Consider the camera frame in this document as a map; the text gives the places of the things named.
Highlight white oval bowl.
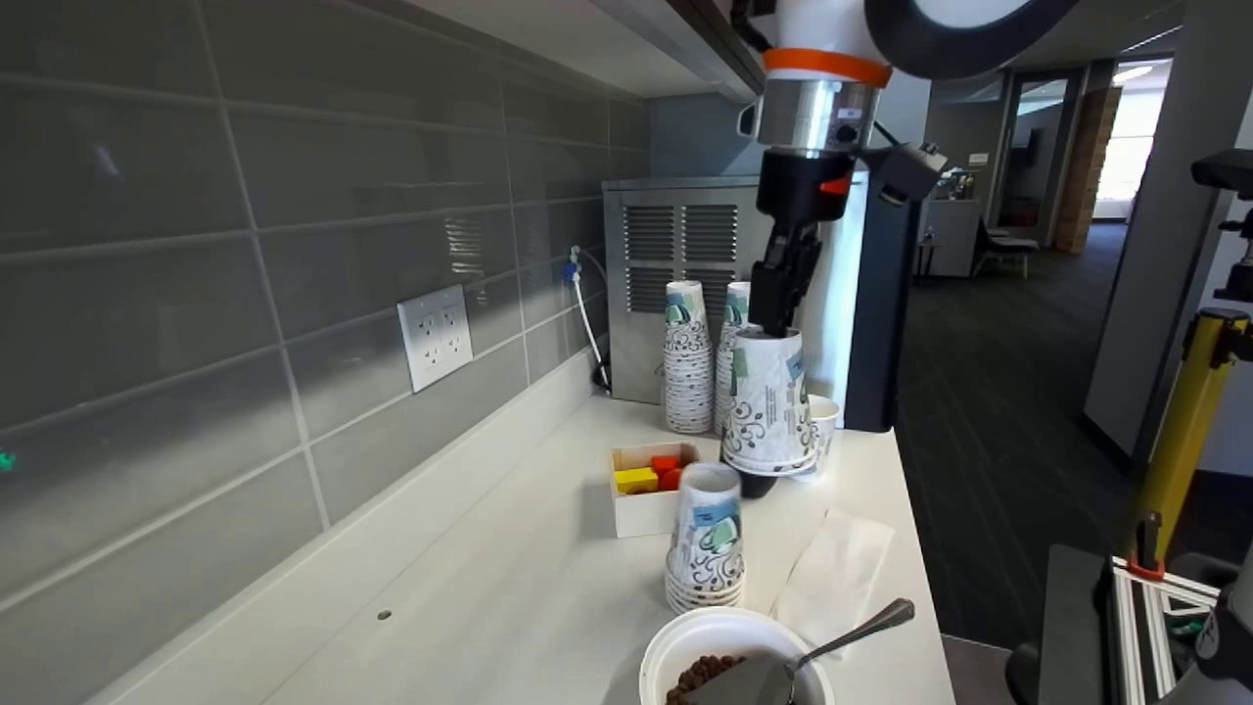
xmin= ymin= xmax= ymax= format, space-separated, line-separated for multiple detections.
xmin=632 ymin=605 xmax=836 ymax=705

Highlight inverted printed paper cup stack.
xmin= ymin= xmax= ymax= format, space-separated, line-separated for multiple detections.
xmin=660 ymin=457 xmax=751 ymax=614

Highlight upper cabinet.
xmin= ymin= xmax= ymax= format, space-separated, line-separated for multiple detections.
xmin=386 ymin=0 xmax=775 ymax=106

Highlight black and steel beverage machine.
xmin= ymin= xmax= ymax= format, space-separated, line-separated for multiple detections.
xmin=600 ymin=139 xmax=948 ymax=440

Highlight tall white patterned bottle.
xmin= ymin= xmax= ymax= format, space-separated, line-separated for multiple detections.
xmin=657 ymin=276 xmax=717 ymax=440

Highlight yellow tripod leg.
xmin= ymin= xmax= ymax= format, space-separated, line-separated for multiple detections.
xmin=1123 ymin=311 xmax=1253 ymax=579

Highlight brown coffee grounds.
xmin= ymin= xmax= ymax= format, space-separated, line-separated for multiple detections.
xmin=660 ymin=649 xmax=751 ymax=705

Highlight white wall outlet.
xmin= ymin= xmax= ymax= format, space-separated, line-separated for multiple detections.
xmin=396 ymin=281 xmax=477 ymax=396

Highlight tall paper cup stack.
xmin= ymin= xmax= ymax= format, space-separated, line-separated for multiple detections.
xmin=709 ymin=277 xmax=755 ymax=444

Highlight background chair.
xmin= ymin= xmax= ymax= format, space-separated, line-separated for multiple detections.
xmin=976 ymin=217 xmax=1044 ymax=281

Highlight black tripod head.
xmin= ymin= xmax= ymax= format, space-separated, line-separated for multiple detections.
xmin=1185 ymin=145 xmax=1253 ymax=204

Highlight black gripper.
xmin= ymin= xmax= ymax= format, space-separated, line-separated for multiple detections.
xmin=745 ymin=145 xmax=861 ymax=341

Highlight metal spoon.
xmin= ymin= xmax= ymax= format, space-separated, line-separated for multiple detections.
xmin=709 ymin=596 xmax=918 ymax=705

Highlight aluminium frame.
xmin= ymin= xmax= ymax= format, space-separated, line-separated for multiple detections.
xmin=1102 ymin=554 xmax=1231 ymax=705

